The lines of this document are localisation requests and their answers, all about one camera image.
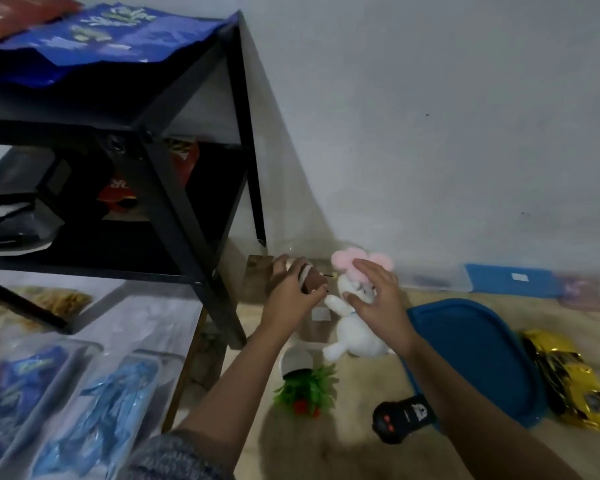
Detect person's left hand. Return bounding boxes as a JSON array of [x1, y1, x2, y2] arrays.
[[261, 254, 329, 336]]

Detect person's right hand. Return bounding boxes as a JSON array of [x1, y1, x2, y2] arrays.
[[342, 258, 420, 357]]

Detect brown toy football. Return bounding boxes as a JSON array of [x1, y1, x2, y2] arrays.
[[298, 264, 329, 295]]

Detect white plush bunny pink ears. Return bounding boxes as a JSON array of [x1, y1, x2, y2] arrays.
[[322, 248, 396, 362]]

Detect person's right forearm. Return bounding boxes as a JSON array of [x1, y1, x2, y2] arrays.
[[395, 337, 583, 480]]

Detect person's left forearm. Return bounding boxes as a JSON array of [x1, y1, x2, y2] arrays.
[[172, 320, 306, 475]]

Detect small artificial potted plant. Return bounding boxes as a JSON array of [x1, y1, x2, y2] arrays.
[[272, 347, 340, 418]]

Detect black toy remote controller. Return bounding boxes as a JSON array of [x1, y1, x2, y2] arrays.
[[371, 395, 437, 445]]

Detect large blue plastic lid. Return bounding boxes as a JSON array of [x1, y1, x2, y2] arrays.
[[404, 298, 549, 430]]

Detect clear storage box blue lid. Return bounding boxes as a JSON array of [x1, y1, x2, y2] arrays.
[[395, 263, 565, 299]]

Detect black metal shelf rack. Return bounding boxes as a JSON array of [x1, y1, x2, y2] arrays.
[[0, 11, 269, 350]]

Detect grey knit sleeve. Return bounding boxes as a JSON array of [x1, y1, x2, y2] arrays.
[[122, 429, 237, 480]]

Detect red and black snack bag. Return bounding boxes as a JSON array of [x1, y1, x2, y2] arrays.
[[96, 137, 201, 221]]

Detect yellow toy car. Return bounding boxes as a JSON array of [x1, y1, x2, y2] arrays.
[[519, 328, 600, 432]]

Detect clear packet light blue snacks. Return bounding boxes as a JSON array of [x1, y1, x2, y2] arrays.
[[29, 350, 189, 480]]

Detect clear packet yellow chips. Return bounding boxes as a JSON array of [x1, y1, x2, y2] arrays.
[[0, 286, 94, 331]]

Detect clear packet dark blue snacks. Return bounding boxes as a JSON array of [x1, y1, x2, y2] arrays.
[[0, 337, 104, 476]]

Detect blue snack bag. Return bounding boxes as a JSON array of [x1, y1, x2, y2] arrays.
[[0, 3, 239, 89]]

